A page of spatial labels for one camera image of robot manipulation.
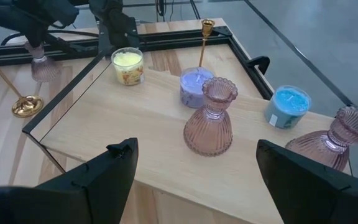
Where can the black aluminium table frame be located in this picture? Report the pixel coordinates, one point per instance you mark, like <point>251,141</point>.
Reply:
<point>172,42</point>

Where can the wooden shelf riser black frame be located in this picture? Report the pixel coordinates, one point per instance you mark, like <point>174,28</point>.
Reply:
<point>154,133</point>

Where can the purple jar candle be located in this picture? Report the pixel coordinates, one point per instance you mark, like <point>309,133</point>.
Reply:
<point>191,90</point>

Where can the black frame bracket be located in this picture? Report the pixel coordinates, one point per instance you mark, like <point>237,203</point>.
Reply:
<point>258,63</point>

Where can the pink ribbed glass candle holder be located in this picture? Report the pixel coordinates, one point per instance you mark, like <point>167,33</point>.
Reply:
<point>322,146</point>
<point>208,130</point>
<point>43,70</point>

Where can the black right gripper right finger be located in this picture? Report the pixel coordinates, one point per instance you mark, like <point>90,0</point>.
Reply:
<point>309,193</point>

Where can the yellow jar candle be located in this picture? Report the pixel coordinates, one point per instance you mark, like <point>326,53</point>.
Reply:
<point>127,70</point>

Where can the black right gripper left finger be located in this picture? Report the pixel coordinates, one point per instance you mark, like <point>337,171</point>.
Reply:
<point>98,186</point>

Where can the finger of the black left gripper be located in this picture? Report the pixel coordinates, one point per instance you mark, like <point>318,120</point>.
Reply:
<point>37,36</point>

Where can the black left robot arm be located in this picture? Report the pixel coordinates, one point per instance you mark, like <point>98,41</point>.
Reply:
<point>117,25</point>

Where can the blue jar candle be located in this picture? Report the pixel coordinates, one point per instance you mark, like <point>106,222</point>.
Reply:
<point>286,109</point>

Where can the gold candlestick holder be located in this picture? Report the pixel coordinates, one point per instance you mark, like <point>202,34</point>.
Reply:
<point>26,106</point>
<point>207,26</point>

